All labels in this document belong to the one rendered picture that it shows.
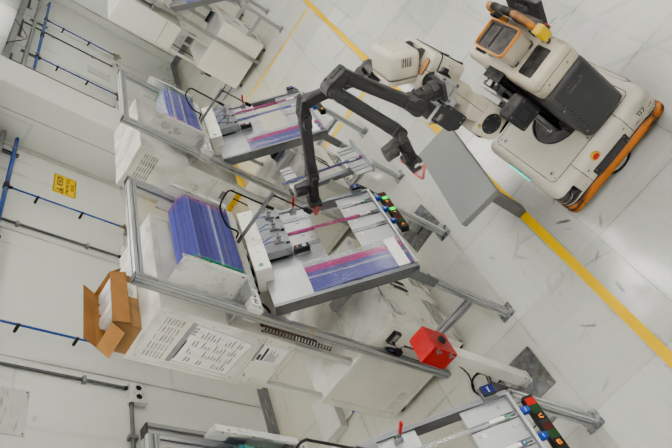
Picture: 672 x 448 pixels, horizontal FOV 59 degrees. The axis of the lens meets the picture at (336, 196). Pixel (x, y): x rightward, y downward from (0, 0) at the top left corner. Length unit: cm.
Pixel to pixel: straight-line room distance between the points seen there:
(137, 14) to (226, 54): 109
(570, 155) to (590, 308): 75
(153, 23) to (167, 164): 356
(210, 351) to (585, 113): 204
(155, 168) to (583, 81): 250
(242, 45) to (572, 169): 509
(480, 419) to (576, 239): 129
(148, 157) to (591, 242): 258
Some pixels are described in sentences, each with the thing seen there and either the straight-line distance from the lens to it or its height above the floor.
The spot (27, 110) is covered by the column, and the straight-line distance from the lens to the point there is 580.
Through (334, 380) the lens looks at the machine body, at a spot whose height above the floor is 62.
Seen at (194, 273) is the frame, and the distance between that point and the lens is 263.
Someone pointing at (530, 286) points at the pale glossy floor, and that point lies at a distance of 334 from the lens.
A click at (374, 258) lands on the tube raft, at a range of 289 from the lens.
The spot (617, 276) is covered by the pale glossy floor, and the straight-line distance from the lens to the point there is 313.
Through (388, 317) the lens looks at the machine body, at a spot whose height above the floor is 62.
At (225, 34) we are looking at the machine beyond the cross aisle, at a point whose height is 53.
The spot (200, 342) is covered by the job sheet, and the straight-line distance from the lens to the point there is 276.
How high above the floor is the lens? 268
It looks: 33 degrees down
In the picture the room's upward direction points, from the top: 64 degrees counter-clockwise
